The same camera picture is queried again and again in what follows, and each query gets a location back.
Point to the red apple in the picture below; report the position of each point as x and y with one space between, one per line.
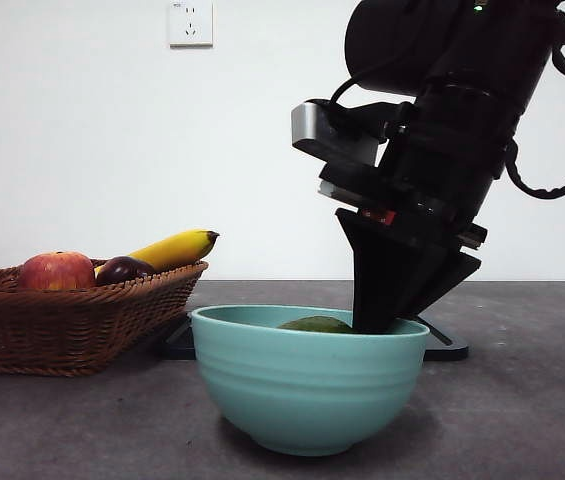
54 272

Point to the dark teal rectangular tray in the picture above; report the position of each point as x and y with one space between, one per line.
449 350

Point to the dark purple plum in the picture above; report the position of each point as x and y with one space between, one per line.
122 270

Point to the white wall socket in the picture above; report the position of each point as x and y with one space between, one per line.
191 25

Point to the teal ceramic bowl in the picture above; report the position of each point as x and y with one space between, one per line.
307 395

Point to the green avocado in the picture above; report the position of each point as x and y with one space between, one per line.
312 326

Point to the brown woven wicker basket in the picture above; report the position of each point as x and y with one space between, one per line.
62 330

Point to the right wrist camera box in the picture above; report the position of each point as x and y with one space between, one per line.
307 125

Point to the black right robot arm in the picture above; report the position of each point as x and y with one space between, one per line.
452 45

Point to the yellow banana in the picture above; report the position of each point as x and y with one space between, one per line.
172 247

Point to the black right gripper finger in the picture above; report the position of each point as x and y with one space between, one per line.
454 272
382 285

